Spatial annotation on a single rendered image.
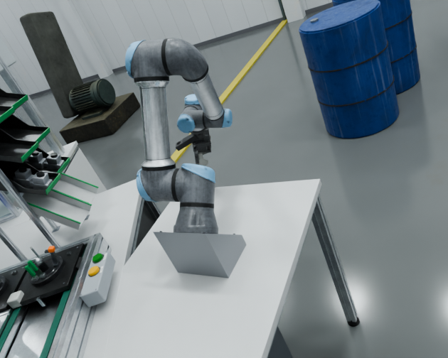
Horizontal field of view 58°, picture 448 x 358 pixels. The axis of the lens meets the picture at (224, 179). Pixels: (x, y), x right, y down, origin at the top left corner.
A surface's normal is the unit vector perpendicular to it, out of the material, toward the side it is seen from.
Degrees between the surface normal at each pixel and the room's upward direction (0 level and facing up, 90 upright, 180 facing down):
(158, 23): 90
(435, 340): 0
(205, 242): 90
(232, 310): 0
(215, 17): 90
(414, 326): 0
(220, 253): 90
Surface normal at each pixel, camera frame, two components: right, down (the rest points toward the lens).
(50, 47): 0.89, -0.14
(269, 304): -0.36, -0.79
